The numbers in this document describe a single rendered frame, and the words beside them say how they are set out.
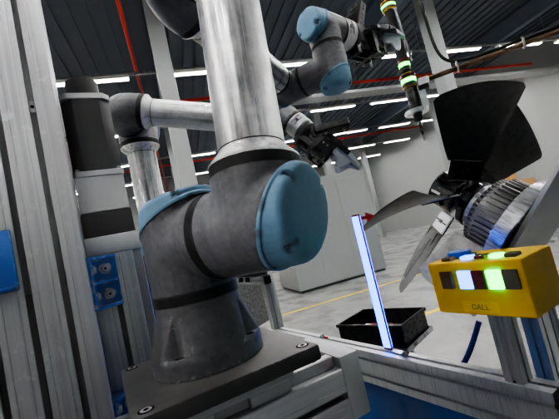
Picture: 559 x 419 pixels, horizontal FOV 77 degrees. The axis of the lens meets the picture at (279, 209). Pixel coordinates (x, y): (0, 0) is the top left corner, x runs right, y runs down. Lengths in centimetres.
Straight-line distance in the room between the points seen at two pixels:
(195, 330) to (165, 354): 5
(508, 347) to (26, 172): 81
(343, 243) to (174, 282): 705
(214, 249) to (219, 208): 5
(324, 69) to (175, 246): 56
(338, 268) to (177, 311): 698
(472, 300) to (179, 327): 46
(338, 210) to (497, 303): 690
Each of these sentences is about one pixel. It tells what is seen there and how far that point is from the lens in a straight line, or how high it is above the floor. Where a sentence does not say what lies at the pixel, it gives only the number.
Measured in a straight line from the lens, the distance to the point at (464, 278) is 66.
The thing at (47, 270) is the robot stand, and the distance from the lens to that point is 63.
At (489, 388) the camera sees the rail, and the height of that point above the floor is 84.
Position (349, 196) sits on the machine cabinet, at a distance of 765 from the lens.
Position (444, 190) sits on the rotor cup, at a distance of 119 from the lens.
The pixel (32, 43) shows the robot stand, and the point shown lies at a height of 157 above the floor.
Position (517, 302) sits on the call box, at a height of 101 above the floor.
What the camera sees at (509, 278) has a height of 104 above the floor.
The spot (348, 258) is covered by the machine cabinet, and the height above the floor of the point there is 43.
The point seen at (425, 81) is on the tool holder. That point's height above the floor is 153.
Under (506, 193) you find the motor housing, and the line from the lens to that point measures 110.
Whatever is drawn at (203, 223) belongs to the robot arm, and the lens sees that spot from 41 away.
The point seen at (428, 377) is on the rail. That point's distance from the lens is 85.
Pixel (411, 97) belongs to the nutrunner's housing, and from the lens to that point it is 118.
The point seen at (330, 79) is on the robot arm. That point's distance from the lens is 85.
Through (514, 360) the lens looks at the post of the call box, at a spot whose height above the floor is 90.
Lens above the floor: 118
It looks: 5 degrees up
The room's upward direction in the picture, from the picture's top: 13 degrees counter-clockwise
